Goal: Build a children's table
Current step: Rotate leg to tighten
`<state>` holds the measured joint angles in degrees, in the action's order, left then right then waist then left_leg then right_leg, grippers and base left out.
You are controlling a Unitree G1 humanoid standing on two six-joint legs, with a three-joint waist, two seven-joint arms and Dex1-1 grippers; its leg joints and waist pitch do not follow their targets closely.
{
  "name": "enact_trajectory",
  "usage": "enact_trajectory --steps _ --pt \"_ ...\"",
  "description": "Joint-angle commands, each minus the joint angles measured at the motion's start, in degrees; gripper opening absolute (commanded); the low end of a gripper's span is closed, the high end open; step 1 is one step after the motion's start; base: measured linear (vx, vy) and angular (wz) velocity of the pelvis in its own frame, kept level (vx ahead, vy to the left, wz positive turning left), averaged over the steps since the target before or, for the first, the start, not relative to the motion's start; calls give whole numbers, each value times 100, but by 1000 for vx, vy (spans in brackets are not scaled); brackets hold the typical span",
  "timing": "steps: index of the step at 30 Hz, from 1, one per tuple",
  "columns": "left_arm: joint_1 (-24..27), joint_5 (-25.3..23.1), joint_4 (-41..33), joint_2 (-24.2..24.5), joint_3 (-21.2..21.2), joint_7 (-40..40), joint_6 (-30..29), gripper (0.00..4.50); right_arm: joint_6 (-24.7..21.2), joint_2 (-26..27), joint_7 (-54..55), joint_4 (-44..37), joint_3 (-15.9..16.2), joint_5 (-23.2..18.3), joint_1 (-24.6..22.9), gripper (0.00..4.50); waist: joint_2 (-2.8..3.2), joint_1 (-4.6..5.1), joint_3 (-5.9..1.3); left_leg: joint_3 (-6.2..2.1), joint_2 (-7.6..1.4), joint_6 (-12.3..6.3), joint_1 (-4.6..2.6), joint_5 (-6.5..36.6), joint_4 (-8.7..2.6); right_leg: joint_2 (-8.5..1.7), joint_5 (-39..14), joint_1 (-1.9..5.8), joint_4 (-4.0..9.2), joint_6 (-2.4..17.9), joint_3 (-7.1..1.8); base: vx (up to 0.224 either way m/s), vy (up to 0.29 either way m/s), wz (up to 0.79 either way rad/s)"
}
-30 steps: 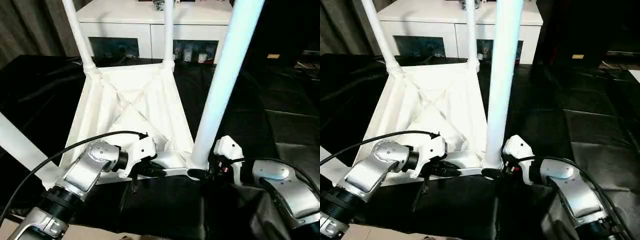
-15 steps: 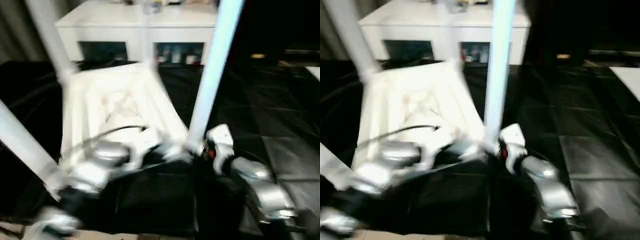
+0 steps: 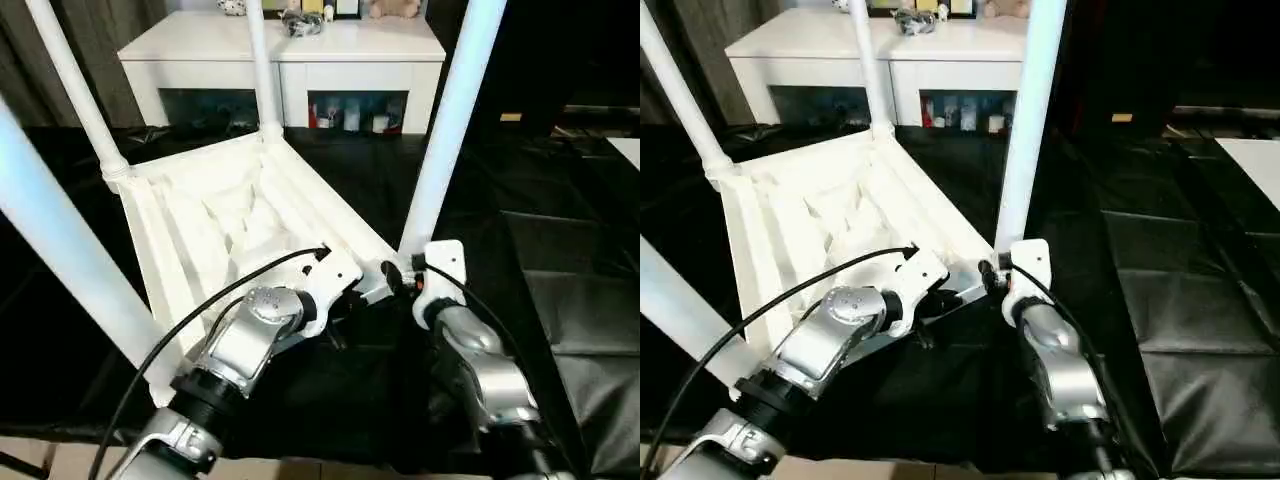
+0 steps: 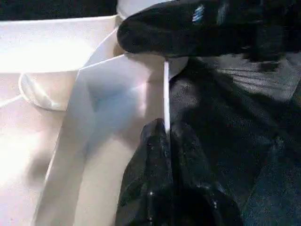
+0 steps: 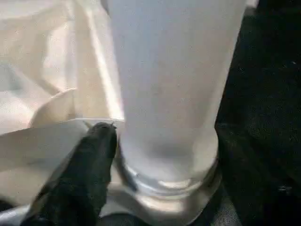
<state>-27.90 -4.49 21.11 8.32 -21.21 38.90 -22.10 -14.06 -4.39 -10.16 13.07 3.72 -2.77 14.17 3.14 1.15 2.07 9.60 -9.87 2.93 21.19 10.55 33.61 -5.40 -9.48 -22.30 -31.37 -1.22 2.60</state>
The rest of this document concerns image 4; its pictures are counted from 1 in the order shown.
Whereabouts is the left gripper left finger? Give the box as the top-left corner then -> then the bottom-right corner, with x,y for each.
116,118 -> 174,226

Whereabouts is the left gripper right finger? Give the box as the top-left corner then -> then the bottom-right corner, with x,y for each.
171,122 -> 243,226

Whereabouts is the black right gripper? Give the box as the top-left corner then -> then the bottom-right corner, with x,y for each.
235,0 -> 289,71

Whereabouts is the white plastic table top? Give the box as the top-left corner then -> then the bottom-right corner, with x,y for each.
0,14 -> 189,226

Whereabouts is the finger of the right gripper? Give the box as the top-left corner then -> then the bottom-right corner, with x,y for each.
116,0 -> 236,58

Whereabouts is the white plastic table leg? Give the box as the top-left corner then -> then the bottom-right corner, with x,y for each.
116,0 -> 165,20

